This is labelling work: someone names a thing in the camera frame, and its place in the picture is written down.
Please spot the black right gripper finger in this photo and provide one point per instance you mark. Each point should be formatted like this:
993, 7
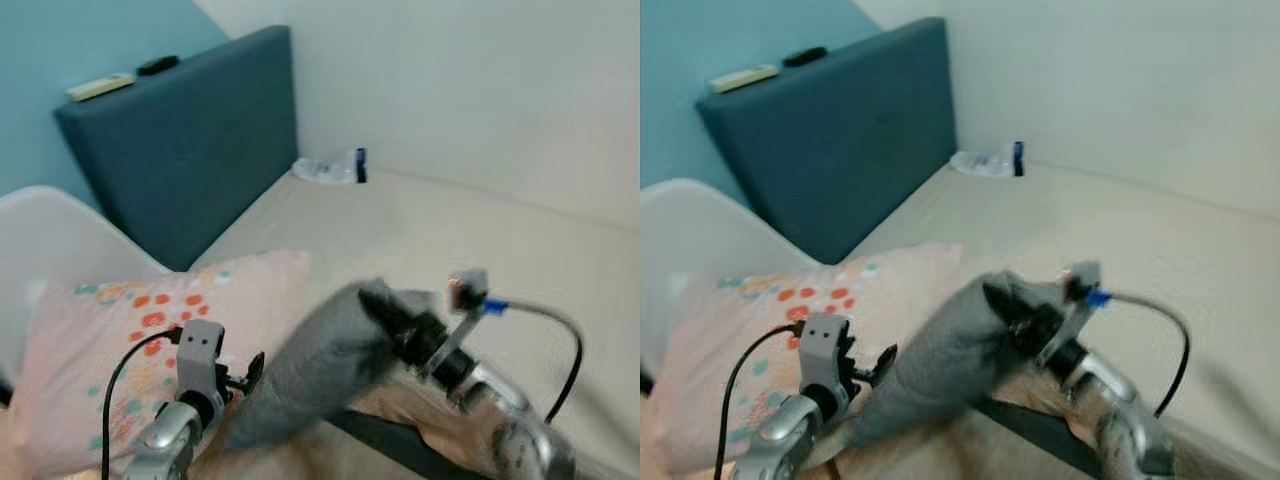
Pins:
382, 303
1003, 296

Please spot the grey pillow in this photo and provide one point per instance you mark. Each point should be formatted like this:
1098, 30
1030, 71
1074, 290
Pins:
320, 370
940, 370

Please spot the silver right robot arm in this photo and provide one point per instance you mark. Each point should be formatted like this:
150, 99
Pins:
1125, 420
510, 420

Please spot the pink floral pillow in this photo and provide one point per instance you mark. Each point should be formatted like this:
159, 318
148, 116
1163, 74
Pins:
110, 330
740, 320

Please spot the white plastic chair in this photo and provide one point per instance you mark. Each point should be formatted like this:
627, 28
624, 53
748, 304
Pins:
60, 240
710, 230

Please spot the dark blue bed base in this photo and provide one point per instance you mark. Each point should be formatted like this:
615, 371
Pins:
1040, 435
390, 445

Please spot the bed with cream sheet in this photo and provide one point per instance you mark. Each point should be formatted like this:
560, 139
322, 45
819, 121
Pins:
1130, 240
470, 240

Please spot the clear plastic bag blue label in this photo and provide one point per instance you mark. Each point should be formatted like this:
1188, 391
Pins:
985, 162
325, 170

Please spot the dark blue upholstered headboard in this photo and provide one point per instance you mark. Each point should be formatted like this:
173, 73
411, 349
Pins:
840, 140
190, 150

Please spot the cream remote control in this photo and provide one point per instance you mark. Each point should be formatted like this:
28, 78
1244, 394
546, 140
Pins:
100, 86
744, 78

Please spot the black remote control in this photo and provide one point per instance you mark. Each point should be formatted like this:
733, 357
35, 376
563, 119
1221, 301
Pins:
805, 56
158, 65

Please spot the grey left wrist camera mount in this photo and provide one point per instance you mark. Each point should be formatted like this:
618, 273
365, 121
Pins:
823, 345
200, 355

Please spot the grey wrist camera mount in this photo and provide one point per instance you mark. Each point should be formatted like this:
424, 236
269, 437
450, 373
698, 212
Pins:
200, 355
466, 300
823, 345
1080, 295

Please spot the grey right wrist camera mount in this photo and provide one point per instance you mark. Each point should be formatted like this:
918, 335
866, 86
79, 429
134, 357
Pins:
1080, 295
466, 300

